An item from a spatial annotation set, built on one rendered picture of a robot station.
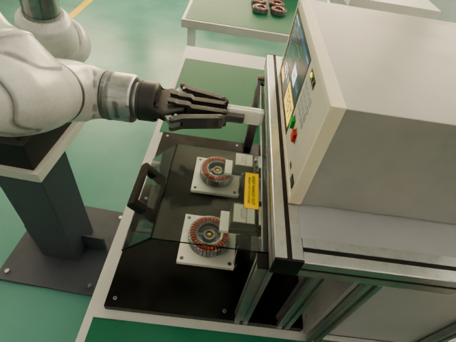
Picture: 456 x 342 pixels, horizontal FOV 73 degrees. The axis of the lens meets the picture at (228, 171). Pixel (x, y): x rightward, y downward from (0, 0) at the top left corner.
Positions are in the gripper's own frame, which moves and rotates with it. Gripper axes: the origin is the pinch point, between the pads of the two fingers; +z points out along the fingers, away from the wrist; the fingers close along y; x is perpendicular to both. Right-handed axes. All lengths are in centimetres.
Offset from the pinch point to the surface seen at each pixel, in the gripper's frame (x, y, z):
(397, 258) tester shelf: -6.6, 22.9, 26.5
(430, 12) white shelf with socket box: 1, -80, 68
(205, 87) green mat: -44, -78, -14
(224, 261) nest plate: -40.0, 9.8, 1.6
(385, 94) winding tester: 13.5, 9.2, 18.3
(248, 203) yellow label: -11.6, 12.1, 2.9
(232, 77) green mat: -44, -91, -2
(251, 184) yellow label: -11.6, 7.1, 3.5
